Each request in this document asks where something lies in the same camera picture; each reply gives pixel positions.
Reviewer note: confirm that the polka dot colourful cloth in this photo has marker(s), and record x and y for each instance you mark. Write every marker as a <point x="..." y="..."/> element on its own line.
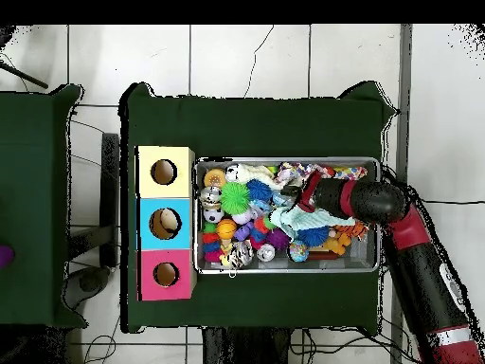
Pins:
<point x="333" y="171"/>

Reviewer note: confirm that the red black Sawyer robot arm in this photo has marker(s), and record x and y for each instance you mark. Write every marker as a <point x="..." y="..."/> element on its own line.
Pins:
<point x="371" y="201"/>

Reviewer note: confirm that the wooden box with three holes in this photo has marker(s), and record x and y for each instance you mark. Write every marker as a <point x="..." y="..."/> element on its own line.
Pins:
<point x="182" y="163"/>

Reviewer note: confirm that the mint green fuzzy cloth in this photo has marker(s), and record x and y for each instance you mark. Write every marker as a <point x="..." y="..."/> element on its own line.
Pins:
<point x="303" y="221"/>

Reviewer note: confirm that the clear crumpled plastic bottle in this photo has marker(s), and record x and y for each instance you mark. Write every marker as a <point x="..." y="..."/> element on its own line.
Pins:
<point x="279" y="199"/>

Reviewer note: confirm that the blue spiky rubber ball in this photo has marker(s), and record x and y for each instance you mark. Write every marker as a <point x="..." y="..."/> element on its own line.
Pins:
<point x="260" y="189"/>

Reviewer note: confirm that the small globe ball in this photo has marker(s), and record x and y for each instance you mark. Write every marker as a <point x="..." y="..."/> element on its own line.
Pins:
<point x="298" y="251"/>

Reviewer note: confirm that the cream knitted cloth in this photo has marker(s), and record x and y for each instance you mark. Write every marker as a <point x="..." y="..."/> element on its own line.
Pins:
<point x="246" y="173"/>

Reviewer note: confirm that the green spiky rubber ball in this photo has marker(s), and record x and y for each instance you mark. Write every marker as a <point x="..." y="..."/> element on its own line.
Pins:
<point x="235" y="197"/>

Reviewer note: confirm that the crushed silver can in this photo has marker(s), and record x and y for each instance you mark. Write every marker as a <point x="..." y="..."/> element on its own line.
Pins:
<point x="241" y="252"/>

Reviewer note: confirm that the small orange basketball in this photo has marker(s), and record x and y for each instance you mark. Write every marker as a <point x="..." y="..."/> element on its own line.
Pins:
<point x="226" y="229"/>

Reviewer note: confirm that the toy burger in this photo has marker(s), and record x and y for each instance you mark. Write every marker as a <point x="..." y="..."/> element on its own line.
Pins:
<point x="214" y="177"/>

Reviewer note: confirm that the smooth silver can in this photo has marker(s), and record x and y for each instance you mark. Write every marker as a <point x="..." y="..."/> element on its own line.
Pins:
<point x="211" y="197"/>

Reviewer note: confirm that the beige ball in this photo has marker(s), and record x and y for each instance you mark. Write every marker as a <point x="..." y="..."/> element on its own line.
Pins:
<point x="170" y="221"/>

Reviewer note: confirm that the black upright panel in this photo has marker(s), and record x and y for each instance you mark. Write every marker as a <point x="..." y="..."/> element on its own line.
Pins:
<point x="111" y="189"/>

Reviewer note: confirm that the grey round floor base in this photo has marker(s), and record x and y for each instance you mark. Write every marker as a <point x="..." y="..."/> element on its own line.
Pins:
<point x="91" y="282"/>

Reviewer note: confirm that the dark green side table cloth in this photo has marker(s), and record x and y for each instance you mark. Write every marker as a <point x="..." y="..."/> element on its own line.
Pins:
<point x="34" y="189"/>

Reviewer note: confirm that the purple object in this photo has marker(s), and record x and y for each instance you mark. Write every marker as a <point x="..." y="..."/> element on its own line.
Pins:
<point x="4" y="256"/>

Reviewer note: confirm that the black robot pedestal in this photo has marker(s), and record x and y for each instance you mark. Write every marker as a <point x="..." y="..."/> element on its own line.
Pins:
<point x="250" y="349"/>

